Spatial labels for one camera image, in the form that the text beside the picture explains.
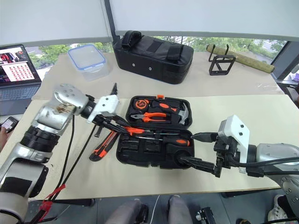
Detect open laptop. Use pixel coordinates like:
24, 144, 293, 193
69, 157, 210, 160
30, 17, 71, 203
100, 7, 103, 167
0, 44, 43, 116

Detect red tape on cables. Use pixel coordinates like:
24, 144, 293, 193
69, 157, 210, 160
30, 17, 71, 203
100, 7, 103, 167
38, 184, 67, 222

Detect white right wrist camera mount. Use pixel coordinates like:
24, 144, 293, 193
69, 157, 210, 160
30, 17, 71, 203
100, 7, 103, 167
217, 114, 250, 175

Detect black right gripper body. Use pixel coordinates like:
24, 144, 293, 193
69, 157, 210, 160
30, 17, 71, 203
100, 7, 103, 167
214, 135, 241, 178

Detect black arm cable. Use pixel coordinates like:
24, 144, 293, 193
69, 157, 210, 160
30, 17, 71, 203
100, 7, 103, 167
228, 154, 299, 177
50, 114, 76, 201
50, 124, 98, 202

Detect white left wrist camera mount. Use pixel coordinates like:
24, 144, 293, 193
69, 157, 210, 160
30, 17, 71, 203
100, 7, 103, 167
87, 95, 120, 123

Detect screwdriver black orange handle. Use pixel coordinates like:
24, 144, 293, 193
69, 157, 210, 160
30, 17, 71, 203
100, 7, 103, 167
136, 135, 191, 147

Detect orange black tape measure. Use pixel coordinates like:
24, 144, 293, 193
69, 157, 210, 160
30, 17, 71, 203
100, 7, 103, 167
133, 98, 150, 110

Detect claw hammer orange black handle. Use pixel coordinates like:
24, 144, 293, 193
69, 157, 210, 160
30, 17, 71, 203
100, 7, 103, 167
150, 100, 190, 124

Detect rolled olive mat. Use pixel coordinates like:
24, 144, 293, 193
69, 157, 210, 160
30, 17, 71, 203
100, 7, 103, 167
206, 43, 276, 74

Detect screwdriver with orange handle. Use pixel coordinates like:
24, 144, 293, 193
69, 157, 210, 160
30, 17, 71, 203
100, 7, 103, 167
123, 126, 180, 137

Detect orange black utility knife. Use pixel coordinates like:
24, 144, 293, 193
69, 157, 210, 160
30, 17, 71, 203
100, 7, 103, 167
89, 130, 119, 162

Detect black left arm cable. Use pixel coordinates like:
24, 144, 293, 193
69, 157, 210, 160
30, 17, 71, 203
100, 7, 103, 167
50, 124, 98, 202
50, 114, 76, 201

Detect black smartphone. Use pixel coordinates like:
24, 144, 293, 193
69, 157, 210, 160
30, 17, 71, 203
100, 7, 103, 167
0, 116, 20, 134

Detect dark window frame post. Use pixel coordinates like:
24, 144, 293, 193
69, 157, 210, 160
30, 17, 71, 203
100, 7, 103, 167
271, 41, 299, 81

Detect dark window pillar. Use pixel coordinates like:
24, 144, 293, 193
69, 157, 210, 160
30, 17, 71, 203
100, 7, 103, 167
104, 0, 122, 44

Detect black plastic tool case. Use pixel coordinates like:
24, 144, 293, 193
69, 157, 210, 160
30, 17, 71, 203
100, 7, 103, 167
116, 94, 196, 170

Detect person's hand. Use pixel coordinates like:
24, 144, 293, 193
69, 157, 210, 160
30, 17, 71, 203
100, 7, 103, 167
0, 127, 12, 152

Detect clear container blue lid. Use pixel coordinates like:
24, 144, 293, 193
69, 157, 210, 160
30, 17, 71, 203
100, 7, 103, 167
67, 44, 110, 82

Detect orange handled pliers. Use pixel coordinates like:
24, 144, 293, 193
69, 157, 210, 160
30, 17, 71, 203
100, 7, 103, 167
130, 112, 170, 124

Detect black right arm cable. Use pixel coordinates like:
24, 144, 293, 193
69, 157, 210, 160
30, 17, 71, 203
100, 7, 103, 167
228, 154, 299, 177

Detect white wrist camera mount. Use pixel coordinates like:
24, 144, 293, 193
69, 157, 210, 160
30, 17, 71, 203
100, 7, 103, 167
217, 114, 250, 175
87, 95, 120, 123

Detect black wire stand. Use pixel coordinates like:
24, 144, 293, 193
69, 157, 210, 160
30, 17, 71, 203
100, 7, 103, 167
207, 44, 236, 77

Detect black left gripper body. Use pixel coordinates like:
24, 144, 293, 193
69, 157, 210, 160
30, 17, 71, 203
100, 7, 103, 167
94, 111, 122, 127

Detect black floor device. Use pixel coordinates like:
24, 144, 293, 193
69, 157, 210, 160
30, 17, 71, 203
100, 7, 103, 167
195, 207, 217, 224

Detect white shoe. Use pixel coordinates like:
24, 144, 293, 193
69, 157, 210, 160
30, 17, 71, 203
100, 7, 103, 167
267, 195, 287, 222

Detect black fabric bag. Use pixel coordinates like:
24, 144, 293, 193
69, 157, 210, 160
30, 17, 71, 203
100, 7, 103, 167
113, 30, 194, 85

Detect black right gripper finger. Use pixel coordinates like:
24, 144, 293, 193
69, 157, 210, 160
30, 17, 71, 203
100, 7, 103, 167
191, 132, 219, 143
179, 156, 221, 178

